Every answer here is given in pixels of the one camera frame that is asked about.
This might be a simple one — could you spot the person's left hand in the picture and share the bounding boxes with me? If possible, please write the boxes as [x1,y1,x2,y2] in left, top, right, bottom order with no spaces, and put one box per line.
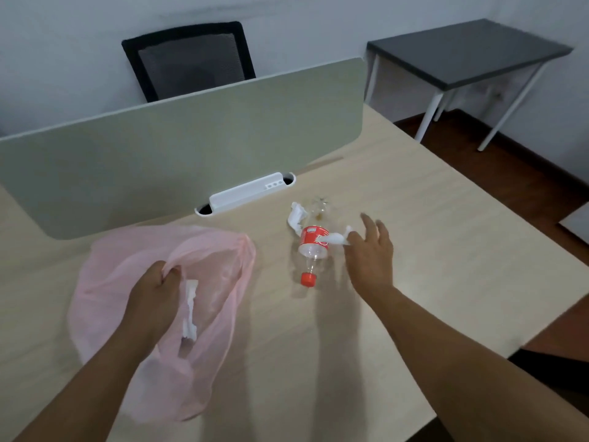
[124,260,183,351]

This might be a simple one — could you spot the person's right hand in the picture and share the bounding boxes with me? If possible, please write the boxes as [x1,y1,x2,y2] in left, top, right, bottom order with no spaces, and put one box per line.
[344,212,395,300]

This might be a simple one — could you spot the pink plastic bag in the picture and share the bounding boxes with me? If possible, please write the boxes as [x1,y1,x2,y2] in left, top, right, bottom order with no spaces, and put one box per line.
[67,224,257,424]

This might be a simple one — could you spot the clear bottle red cap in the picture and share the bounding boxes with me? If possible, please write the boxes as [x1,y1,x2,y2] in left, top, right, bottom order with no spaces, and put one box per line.
[294,195,332,289]

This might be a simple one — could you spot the white tissues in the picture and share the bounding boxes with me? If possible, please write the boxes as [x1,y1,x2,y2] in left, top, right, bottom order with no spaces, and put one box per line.
[288,202,353,247]

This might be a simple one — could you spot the person's right forearm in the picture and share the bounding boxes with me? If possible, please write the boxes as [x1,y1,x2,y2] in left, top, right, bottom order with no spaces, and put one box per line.
[368,285,589,442]

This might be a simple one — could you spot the person's left forearm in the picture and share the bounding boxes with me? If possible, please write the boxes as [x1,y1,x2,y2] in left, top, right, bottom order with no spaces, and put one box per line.
[13,326,160,442]

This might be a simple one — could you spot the light wooden table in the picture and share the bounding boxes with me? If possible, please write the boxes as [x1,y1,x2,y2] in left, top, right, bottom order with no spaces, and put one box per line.
[0,103,589,442]

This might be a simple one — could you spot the dark grey side table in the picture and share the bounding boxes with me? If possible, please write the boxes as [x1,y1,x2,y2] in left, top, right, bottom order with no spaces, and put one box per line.
[366,18,574,152]

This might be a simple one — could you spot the black mesh office chair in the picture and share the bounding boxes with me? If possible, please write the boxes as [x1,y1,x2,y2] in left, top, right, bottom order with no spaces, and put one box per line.
[121,21,256,103]

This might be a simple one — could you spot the white cable socket tray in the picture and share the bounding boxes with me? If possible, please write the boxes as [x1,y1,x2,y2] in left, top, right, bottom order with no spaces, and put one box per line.
[194,171,296,216]

